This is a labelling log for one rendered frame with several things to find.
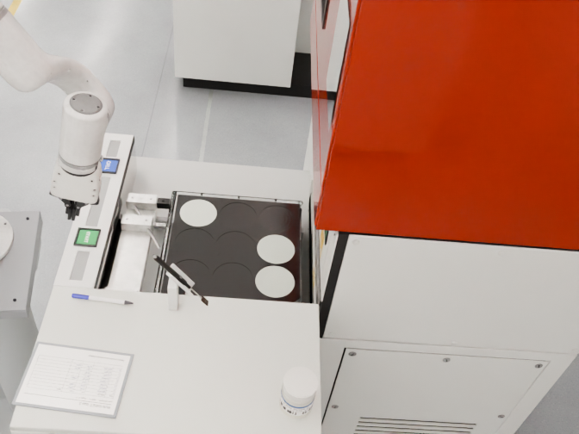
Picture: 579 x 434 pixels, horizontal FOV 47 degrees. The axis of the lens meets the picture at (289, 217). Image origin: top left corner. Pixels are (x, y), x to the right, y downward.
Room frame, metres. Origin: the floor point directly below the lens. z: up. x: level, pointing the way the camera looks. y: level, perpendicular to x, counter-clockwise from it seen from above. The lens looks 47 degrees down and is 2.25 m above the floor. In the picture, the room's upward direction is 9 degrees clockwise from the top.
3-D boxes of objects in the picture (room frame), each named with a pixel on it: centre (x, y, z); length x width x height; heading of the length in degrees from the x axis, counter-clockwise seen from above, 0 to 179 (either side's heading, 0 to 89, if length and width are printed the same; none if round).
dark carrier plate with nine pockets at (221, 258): (1.12, 0.13, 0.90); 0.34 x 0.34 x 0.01; 6
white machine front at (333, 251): (1.34, -0.07, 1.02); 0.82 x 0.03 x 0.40; 6
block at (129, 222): (1.16, 0.40, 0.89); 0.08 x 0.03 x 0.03; 96
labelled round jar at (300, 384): (0.67, -0.07, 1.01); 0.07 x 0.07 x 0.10
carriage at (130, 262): (1.08, 0.39, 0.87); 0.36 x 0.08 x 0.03; 6
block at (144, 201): (1.24, 0.41, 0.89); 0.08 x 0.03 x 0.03; 96
